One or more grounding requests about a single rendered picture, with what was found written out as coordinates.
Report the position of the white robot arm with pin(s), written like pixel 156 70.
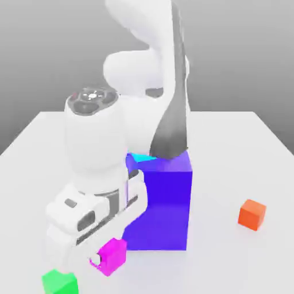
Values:
pixel 96 142

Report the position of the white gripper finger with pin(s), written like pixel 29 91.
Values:
pixel 95 259

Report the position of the small orange cube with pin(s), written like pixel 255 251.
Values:
pixel 251 214

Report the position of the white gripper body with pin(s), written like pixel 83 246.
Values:
pixel 114 226

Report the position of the small green cube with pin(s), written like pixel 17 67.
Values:
pixel 58 283

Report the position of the small magenta cube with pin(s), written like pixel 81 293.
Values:
pixel 113 256

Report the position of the small cyan cube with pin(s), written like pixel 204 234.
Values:
pixel 142 157

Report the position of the large blue box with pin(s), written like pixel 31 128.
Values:
pixel 165 206

